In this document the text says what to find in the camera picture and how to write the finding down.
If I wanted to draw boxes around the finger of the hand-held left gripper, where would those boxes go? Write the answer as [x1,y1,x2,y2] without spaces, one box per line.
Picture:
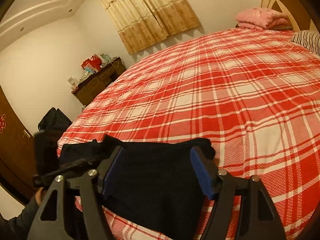
[59,155,102,173]

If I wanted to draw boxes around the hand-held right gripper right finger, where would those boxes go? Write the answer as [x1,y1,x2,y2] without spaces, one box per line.
[190,147,287,240]

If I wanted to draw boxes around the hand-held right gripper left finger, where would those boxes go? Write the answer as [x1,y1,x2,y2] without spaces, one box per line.
[27,146,125,240]

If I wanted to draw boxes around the black pants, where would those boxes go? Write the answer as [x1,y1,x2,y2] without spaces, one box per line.
[59,134,216,234]

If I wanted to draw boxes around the person's left forearm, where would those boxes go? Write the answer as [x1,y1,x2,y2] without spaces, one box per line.
[0,196,42,240]

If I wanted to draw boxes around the person's left hand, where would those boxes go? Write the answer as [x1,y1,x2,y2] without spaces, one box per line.
[34,187,47,207]

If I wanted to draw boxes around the brown wooden door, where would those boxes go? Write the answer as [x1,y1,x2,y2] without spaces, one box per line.
[0,85,38,193]

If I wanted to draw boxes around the black folding chair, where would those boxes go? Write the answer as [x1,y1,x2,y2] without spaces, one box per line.
[38,107,73,133]

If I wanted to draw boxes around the brown wooden desk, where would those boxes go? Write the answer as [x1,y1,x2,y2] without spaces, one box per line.
[71,57,127,106]

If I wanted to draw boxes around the bed with red plaid sheet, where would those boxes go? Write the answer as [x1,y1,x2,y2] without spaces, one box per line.
[56,26,320,240]

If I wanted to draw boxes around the red gift bags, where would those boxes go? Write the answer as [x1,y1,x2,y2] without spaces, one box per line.
[80,54,102,72]

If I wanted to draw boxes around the clear plastic bag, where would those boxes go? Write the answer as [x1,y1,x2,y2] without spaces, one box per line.
[99,54,112,67]

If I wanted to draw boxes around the beige floral window curtain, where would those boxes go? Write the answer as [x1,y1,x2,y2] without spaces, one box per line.
[94,0,202,55]

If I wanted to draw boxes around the pink folded blanket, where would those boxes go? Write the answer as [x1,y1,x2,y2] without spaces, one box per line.
[235,7,292,30]

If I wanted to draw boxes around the striped pillow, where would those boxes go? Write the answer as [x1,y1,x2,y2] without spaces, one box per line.
[291,30,320,55]

